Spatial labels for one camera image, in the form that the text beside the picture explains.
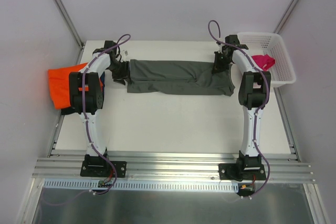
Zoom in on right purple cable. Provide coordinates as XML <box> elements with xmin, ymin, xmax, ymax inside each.
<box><xmin>208</xmin><ymin>20</ymin><xmax>271</xmax><ymax>200</ymax></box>

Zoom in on left aluminium frame post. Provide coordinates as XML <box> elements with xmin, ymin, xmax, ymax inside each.
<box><xmin>53</xmin><ymin>0</ymin><xmax>84</xmax><ymax>48</ymax></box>

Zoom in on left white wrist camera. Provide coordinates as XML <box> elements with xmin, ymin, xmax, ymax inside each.
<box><xmin>117</xmin><ymin>50</ymin><xmax>128</xmax><ymax>62</ymax></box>

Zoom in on white slotted cable duct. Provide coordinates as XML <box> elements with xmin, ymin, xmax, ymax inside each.
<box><xmin>44</xmin><ymin>178</ymin><xmax>238</xmax><ymax>193</ymax></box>

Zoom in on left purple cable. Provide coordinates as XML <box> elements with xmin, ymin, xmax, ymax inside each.
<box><xmin>39</xmin><ymin>34</ymin><xmax>131</xmax><ymax>206</ymax></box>

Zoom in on black folded t shirt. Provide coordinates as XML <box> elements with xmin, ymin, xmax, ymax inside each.
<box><xmin>61</xmin><ymin>107</ymin><xmax>77</xmax><ymax>115</ymax></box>

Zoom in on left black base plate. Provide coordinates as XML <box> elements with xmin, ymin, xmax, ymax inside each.
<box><xmin>80</xmin><ymin>159</ymin><xmax>127</xmax><ymax>178</ymax></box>

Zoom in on white plastic basket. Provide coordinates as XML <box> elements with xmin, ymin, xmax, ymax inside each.
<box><xmin>238</xmin><ymin>32</ymin><xmax>296</xmax><ymax>88</ymax></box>

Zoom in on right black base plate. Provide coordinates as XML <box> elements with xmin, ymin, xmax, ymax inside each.
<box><xmin>218</xmin><ymin>163</ymin><xmax>266</xmax><ymax>182</ymax></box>

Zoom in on grey t shirt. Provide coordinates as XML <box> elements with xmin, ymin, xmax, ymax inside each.
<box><xmin>127</xmin><ymin>59</ymin><xmax>235</xmax><ymax>97</ymax></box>

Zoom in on aluminium frame post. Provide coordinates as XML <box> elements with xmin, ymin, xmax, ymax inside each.
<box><xmin>53</xmin><ymin>0</ymin><xmax>84</xmax><ymax>48</ymax></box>
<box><xmin>273</xmin><ymin>0</ymin><xmax>300</xmax><ymax>34</ymax></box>

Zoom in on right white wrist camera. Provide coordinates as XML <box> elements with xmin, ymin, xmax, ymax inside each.
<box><xmin>215</xmin><ymin>39</ymin><xmax>226</xmax><ymax>54</ymax></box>

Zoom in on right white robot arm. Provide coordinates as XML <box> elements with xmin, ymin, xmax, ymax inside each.
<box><xmin>213</xmin><ymin>35</ymin><xmax>271</xmax><ymax>179</ymax></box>

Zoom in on navy folded t shirt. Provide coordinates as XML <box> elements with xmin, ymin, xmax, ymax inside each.
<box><xmin>100</xmin><ymin>72</ymin><xmax>106</xmax><ymax>92</ymax></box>

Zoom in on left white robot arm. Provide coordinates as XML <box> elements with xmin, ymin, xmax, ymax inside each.
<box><xmin>69</xmin><ymin>39</ymin><xmax>130</xmax><ymax>176</ymax></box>

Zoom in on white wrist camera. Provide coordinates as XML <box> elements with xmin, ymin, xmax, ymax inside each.
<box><xmin>215</xmin><ymin>39</ymin><xmax>226</xmax><ymax>54</ymax></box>
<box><xmin>117</xmin><ymin>50</ymin><xmax>128</xmax><ymax>62</ymax></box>

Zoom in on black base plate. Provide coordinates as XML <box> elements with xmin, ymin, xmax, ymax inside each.
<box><xmin>80</xmin><ymin>159</ymin><xmax>127</xmax><ymax>178</ymax></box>
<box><xmin>218</xmin><ymin>163</ymin><xmax>266</xmax><ymax>182</ymax></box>

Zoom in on right aluminium frame post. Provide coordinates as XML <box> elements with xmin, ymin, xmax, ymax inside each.
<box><xmin>273</xmin><ymin>0</ymin><xmax>300</xmax><ymax>34</ymax></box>

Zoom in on purple cable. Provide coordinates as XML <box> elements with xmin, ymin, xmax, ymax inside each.
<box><xmin>39</xmin><ymin>34</ymin><xmax>131</xmax><ymax>206</ymax></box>
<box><xmin>208</xmin><ymin>20</ymin><xmax>271</xmax><ymax>200</ymax></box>

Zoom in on aluminium mounting rail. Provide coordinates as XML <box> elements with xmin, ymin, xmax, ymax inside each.
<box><xmin>33</xmin><ymin>150</ymin><xmax>317</xmax><ymax>184</ymax></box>

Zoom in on orange folded t shirt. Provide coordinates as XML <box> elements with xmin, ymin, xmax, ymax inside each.
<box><xmin>48</xmin><ymin>62</ymin><xmax>87</xmax><ymax>110</ymax></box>

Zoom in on magenta t shirt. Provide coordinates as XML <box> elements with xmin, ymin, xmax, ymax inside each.
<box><xmin>252</xmin><ymin>54</ymin><xmax>276</xmax><ymax>71</ymax></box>

